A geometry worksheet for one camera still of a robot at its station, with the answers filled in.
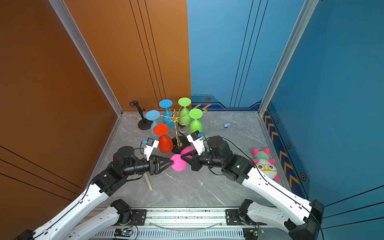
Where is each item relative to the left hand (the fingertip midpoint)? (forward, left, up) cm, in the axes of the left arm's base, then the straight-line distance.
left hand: (171, 160), depth 66 cm
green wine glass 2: (+23, -11, -3) cm, 26 cm away
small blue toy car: (+40, -33, -23) cm, 57 cm away
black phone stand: (+42, +28, -24) cm, 56 cm away
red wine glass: (+13, +6, -6) cm, 15 cm away
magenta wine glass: (-2, -4, +1) cm, 4 cm away
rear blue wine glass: (+26, +5, -1) cm, 27 cm away
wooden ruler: (-1, +17, -25) cm, 30 cm away
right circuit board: (-24, -38, -27) cm, 52 cm away
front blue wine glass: (+24, +12, +4) cm, 27 cm away
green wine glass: (+31, -4, -4) cm, 31 cm away
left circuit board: (-25, +24, -27) cm, 43 cm away
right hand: (0, -6, +3) cm, 7 cm away
